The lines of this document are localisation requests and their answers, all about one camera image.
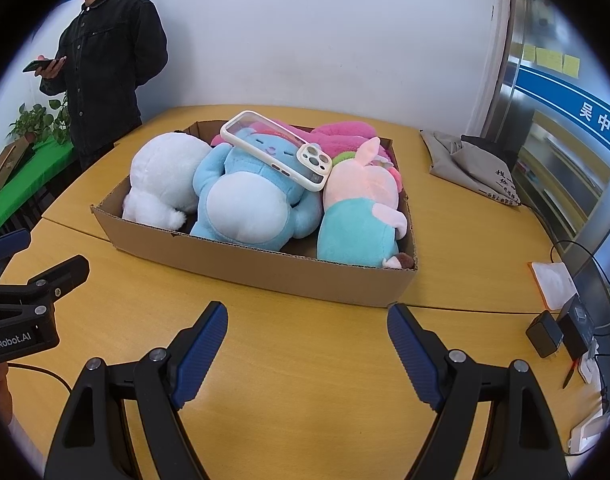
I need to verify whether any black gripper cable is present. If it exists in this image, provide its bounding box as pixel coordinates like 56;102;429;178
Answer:
7;362;74;397

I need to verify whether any brown cardboard box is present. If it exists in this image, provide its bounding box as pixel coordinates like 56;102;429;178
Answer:
90;120;419;309

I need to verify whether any green cloth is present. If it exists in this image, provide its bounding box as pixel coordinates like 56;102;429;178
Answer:
0;137;76;238

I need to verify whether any white plush toy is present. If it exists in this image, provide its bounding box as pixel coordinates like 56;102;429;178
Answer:
121;131;213;232

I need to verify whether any green potted plant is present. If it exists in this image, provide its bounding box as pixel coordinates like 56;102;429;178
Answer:
7;100;73;146

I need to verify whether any small cardboard box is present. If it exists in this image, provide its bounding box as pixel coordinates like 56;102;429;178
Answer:
0;137;30;188

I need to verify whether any black device box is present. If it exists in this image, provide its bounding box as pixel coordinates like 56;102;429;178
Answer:
556;296;597;358

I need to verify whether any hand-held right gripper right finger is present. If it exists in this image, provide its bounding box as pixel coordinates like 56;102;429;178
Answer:
387;302;571;480

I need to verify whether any metal framed glass partition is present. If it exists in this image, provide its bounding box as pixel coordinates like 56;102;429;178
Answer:
500;0;610;281

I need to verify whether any white phone case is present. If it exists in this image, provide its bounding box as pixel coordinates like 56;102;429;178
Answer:
220;110;332;192

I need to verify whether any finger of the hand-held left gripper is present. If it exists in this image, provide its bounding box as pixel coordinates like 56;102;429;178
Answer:
0;228;32;261
0;255;90;306

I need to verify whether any grey tote bag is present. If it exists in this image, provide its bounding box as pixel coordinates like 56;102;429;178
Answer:
420;129;523;207

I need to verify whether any pink plush toy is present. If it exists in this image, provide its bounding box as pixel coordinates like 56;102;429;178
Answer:
210;119;403;196

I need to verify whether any black desk cable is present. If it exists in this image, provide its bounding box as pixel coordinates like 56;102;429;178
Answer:
550;240;610;291

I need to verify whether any blue plush toy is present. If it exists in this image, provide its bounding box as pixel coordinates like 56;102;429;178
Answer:
190;127;323;252

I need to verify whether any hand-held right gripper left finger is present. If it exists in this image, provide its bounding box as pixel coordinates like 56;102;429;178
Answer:
45;301;229;480

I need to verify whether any black smartphone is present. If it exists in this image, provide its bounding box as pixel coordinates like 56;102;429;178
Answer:
22;58;66;73

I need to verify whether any pink and teal pig plush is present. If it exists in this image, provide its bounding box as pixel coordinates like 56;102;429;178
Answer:
316;136;416;268

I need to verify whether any blue sign band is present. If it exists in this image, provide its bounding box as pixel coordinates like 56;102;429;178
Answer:
515;65;610;161

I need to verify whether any black charger cube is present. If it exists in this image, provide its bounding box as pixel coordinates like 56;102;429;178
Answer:
526;310;564;358

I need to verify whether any white power strip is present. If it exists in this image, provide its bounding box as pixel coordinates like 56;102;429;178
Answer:
578;345;601;383

